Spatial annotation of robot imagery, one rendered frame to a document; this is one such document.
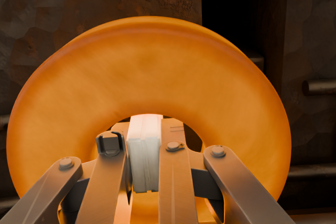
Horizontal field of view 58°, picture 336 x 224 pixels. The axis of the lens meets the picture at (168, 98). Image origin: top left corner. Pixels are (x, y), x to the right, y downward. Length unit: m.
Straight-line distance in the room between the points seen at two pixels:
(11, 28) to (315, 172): 0.24
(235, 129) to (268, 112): 0.02
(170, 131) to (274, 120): 0.05
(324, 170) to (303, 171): 0.01
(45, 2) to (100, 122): 0.11
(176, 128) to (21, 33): 0.14
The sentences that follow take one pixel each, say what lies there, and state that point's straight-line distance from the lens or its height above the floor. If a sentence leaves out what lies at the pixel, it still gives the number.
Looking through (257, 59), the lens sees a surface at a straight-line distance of 0.28.
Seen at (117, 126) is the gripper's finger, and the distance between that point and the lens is 0.17.
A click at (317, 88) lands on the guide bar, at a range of 0.25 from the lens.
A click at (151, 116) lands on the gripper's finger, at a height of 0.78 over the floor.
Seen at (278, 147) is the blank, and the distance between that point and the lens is 0.17.
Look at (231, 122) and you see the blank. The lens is 0.16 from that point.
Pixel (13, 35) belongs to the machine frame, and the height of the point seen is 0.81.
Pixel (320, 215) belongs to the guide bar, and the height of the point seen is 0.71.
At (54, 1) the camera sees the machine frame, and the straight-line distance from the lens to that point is 0.23.
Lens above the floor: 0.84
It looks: 20 degrees down
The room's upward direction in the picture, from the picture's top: 4 degrees counter-clockwise
